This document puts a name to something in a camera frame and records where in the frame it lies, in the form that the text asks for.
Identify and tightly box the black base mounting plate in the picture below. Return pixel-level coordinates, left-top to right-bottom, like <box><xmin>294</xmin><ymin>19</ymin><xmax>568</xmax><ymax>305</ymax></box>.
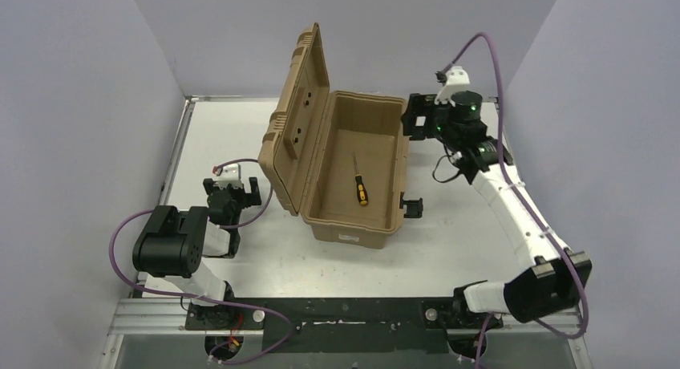
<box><xmin>185</xmin><ymin>297</ymin><xmax>504</xmax><ymax>355</ymax></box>

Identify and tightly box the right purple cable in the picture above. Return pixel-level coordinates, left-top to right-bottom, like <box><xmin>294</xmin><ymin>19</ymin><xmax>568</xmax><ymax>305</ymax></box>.
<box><xmin>443</xmin><ymin>32</ymin><xmax>591</xmax><ymax>369</ymax></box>

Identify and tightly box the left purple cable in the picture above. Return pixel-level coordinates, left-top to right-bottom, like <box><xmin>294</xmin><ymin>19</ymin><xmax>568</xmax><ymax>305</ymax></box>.
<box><xmin>108</xmin><ymin>158</ymin><xmax>295</xmax><ymax>366</ymax></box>

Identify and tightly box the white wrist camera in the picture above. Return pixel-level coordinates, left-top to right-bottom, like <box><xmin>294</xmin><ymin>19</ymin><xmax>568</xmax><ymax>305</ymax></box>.
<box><xmin>212</xmin><ymin>164</ymin><xmax>243</xmax><ymax>189</ymax></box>
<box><xmin>435</xmin><ymin>66</ymin><xmax>471</xmax><ymax>104</ymax></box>

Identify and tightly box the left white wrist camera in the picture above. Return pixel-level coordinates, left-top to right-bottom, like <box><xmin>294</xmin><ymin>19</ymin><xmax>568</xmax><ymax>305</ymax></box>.
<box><xmin>212</xmin><ymin>164</ymin><xmax>243</xmax><ymax>189</ymax></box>

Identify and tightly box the yellow black handled screwdriver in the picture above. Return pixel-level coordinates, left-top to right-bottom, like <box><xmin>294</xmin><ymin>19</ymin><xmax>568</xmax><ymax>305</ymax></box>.
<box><xmin>353</xmin><ymin>154</ymin><xmax>368</xmax><ymax>206</ymax></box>

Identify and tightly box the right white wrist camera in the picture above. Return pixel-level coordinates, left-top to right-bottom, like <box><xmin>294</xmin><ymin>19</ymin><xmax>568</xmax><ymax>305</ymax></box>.
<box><xmin>435</xmin><ymin>66</ymin><xmax>471</xmax><ymax>104</ymax></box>

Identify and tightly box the tan plastic tool box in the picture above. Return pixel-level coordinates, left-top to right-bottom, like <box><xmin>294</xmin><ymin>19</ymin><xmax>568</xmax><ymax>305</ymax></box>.
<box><xmin>258</xmin><ymin>23</ymin><xmax>423</xmax><ymax>249</ymax></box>

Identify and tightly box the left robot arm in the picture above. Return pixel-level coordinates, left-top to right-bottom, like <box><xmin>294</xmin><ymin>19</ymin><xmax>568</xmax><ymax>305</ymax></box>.
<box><xmin>132</xmin><ymin>176</ymin><xmax>262</xmax><ymax>330</ymax></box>

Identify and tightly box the aluminium front rail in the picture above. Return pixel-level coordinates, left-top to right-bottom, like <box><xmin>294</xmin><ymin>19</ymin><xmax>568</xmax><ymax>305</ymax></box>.
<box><xmin>107</xmin><ymin>298</ymin><xmax>581</xmax><ymax>335</ymax></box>

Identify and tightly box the purple cable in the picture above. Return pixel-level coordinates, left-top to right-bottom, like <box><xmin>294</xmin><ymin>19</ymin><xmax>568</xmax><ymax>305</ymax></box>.
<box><xmin>443</xmin><ymin>32</ymin><xmax>591</xmax><ymax>369</ymax></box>
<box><xmin>108</xmin><ymin>158</ymin><xmax>295</xmax><ymax>366</ymax></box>

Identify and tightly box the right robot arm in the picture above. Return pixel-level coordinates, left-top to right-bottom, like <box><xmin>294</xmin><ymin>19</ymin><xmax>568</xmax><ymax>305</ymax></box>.
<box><xmin>401</xmin><ymin>91</ymin><xmax>592</xmax><ymax>328</ymax></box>

